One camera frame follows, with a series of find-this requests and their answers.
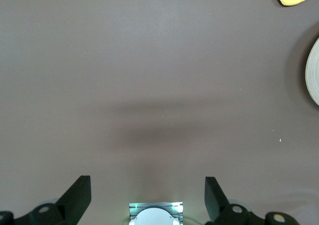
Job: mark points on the round wooden plate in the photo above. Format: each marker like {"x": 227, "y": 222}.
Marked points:
{"x": 314, "y": 75}

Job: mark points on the brown table cover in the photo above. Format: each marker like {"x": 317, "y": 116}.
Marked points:
{"x": 149, "y": 73}

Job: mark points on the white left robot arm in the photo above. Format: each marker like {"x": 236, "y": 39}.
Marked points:
{"x": 156, "y": 217}

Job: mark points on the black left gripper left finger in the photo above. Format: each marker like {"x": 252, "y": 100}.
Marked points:
{"x": 72, "y": 202}

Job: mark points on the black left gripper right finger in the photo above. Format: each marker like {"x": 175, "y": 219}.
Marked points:
{"x": 219, "y": 205}

